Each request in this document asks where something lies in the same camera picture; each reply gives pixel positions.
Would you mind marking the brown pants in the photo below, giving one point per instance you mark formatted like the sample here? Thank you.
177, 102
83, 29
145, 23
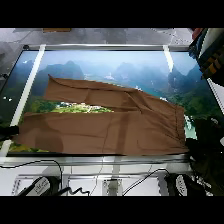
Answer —
100, 130

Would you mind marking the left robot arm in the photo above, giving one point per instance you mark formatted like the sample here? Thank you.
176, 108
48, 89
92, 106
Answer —
40, 186

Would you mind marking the heap of clothes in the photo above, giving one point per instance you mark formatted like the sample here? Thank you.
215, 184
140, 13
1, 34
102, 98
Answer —
197, 45

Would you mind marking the black yellow striped garment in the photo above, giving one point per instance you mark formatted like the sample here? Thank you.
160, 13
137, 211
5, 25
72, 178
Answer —
213, 63

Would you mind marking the silver frame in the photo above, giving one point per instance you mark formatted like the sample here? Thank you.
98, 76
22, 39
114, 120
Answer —
100, 160

